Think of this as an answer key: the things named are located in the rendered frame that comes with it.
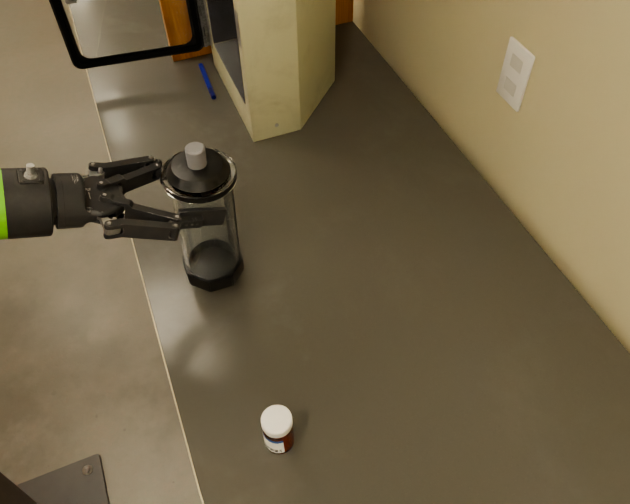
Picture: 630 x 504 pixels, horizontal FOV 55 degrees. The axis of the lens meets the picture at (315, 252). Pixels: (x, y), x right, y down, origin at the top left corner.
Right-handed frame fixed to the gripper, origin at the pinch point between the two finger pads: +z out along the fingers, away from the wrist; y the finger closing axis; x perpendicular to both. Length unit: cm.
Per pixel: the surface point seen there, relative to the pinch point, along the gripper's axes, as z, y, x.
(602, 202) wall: 59, -21, -13
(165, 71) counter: 13, 66, 18
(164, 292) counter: -2.3, 1.1, 23.4
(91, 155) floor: 15, 162, 117
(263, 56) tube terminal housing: 21.2, 32.6, -5.5
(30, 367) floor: -21, 62, 129
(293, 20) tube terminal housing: 25.4, 32.5, -13.3
